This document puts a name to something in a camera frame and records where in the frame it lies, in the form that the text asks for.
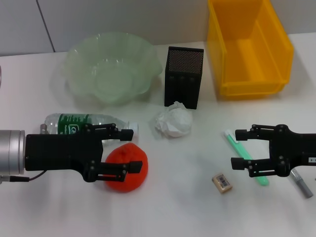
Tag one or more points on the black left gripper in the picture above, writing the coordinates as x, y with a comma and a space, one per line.
61, 151

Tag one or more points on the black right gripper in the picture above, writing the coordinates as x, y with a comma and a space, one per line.
293, 148

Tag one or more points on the red soft ball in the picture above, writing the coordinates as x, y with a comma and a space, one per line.
116, 153

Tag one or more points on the white paper ball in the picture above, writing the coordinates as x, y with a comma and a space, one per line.
175, 121

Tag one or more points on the clear green-label water bottle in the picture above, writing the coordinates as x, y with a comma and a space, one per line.
71, 122

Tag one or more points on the beige barcode eraser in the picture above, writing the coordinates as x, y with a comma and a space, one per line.
222, 183

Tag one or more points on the grey marker pen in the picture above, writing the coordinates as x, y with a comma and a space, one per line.
302, 186

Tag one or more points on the green glass fruit bowl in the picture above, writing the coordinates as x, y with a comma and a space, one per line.
111, 69

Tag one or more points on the black mesh pen holder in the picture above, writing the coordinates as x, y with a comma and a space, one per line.
184, 79

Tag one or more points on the yellow plastic bin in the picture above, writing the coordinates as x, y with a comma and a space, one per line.
249, 61

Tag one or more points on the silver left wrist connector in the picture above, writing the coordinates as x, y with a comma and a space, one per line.
43, 129

